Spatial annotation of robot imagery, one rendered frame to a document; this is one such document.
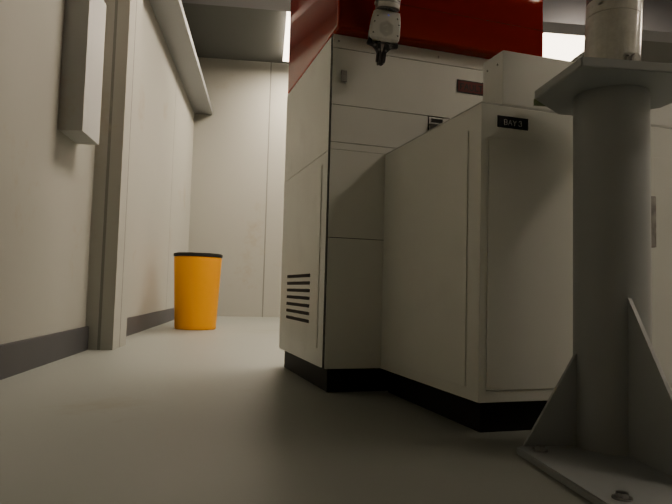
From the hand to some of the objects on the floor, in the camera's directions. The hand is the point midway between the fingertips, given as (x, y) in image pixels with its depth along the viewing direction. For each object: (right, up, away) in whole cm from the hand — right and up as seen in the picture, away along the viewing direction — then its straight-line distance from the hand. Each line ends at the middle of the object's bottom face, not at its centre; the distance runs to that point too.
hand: (380, 59), depth 199 cm
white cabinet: (+55, -113, -13) cm, 126 cm away
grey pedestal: (+47, -108, -78) cm, 142 cm away
